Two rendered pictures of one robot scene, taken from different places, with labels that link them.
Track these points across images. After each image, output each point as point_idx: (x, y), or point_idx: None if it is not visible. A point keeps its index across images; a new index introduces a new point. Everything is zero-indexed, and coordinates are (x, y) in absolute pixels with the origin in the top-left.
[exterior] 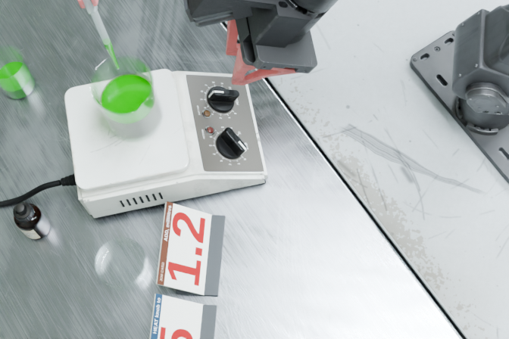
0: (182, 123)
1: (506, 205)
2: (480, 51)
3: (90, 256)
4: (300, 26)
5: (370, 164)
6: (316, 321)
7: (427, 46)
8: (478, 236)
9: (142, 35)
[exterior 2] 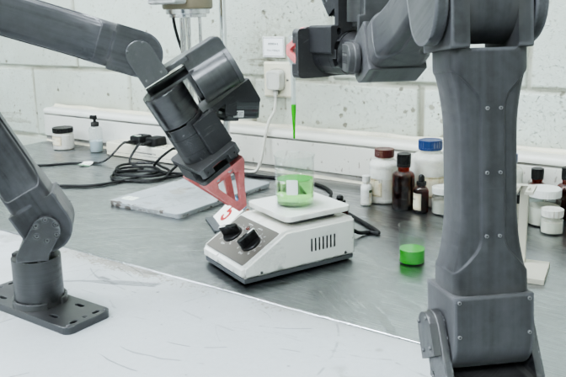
0: (262, 208)
1: None
2: (55, 184)
3: None
4: None
5: (133, 277)
6: (153, 237)
7: (93, 316)
8: None
9: (344, 290)
